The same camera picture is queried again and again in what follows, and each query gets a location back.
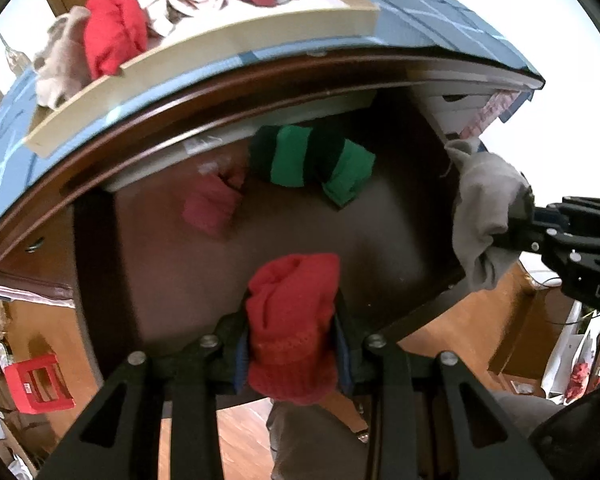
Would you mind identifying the blue plaid tablecloth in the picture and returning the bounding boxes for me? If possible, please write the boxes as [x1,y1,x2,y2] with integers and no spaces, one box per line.
[0,0,546,241]

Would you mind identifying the shallow white cardboard box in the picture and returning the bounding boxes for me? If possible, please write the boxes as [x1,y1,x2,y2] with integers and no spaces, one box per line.
[24,0,381,160]

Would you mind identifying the green black striped sock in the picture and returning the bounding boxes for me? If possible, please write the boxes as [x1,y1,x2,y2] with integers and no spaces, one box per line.
[249,124,376,207]

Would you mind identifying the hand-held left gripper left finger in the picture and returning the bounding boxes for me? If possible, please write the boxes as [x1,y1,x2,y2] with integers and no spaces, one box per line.
[55,305,253,480]

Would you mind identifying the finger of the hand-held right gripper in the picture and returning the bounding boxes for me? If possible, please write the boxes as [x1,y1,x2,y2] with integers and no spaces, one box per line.
[525,196,600,228]
[491,229,583,258]

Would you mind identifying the bright red sock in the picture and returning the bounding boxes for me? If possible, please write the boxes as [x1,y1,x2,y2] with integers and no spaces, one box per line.
[83,0,149,81]

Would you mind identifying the wooden desk drawer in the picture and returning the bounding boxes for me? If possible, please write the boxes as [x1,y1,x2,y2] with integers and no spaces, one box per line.
[72,87,468,386]

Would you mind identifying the cream white underwear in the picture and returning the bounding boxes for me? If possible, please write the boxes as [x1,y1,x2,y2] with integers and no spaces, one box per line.
[135,0,191,38]

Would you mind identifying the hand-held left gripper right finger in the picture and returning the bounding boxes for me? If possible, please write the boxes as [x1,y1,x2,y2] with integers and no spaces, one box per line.
[332,300,551,480]

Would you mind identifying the dark wooden desk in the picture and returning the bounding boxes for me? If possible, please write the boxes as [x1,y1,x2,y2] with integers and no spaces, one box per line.
[0,45,546,411]

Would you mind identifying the curtain tassel tieback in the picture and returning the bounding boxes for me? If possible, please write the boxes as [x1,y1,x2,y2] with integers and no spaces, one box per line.
[0,25,28,78]

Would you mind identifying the orange-red knitted sock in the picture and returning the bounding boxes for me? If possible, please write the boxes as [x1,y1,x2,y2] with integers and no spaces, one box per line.
[244,252,342,407]

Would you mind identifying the red plastic stool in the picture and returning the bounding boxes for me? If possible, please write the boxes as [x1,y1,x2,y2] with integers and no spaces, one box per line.
[2,354,76,415]

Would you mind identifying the grey sock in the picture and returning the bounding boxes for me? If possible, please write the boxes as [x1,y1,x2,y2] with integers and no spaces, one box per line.
[445,139,536,291]

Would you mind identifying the person's grey trousers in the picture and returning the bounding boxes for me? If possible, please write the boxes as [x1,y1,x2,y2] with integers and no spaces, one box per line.
[265,385,571,480]

